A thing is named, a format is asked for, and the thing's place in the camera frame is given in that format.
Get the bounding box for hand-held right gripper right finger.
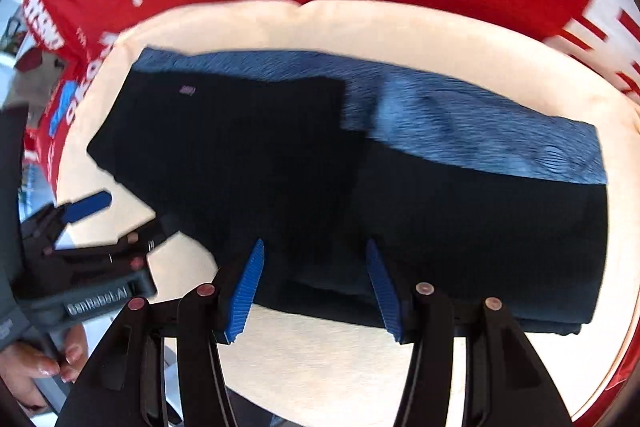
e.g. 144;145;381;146
365;238;576;427

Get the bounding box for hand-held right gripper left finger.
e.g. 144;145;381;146
55;238;266;427

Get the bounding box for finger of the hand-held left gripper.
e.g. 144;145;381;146
45;213;182;269
20;190;114;249

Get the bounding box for black pants with blue trim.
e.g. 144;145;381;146
86;47;609;339

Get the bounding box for person's left hand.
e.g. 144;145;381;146
0;324;92;414

